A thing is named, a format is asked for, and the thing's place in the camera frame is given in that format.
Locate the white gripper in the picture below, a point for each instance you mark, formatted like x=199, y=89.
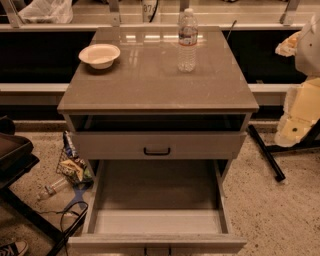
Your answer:
x=310, y=53

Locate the clear plastic water bottle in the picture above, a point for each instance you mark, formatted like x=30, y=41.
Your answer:
x=187, y=40

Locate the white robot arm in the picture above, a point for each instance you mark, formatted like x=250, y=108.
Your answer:
x=307, y=57

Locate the grey drawer cabinet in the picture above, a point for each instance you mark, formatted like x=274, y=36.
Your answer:
x=144, y=91

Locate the open grey drawer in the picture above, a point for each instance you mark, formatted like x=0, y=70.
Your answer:
x=157, y=207

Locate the closed upper drawer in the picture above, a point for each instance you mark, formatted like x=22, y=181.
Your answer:
x=158, y=145

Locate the empty bottle on floor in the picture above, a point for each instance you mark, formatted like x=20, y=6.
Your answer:
x=52, y=189

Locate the black stand base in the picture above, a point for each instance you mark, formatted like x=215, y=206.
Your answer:
x=311, y=141

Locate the white numbered container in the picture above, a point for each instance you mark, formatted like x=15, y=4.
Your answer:
x=149, y=10

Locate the white paper bowl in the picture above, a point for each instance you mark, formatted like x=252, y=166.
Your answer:
x=99, y=56

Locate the white plastic bag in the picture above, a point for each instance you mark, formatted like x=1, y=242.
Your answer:
x=47, y=11

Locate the dark chair at left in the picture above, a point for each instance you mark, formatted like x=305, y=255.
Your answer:
x=16, y=159

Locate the black sneaker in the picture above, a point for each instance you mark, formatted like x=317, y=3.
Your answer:
x=14, y=249

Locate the wire basket with snack bags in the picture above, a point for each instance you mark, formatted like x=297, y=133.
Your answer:
x=73, y=166

